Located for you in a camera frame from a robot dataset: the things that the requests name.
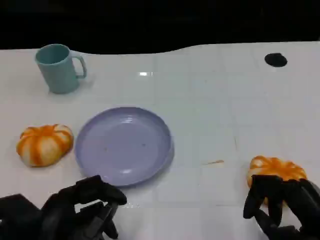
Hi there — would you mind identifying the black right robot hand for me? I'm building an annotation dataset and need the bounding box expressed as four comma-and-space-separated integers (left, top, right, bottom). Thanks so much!
243, 174, 320, 240

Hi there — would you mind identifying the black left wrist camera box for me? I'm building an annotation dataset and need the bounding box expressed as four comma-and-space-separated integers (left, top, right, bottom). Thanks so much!
0, 193, 44, 240

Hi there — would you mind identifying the lilac plate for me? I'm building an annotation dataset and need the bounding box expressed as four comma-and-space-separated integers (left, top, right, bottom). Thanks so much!
74, 106, 175, 187

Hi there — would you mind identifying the black table cable grommet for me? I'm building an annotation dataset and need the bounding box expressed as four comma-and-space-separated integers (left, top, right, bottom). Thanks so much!
264, 52, 288, 68

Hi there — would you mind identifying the orange and white bread roll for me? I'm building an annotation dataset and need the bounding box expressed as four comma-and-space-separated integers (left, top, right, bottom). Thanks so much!
15, 123, 75, 168
246, 155, 308, 208

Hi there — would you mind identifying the pale green mug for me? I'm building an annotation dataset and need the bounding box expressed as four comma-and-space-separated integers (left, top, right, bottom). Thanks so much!
34, 43, 88, 95

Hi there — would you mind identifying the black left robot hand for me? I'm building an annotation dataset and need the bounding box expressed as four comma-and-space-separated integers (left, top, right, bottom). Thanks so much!
40, 174, 128, 240

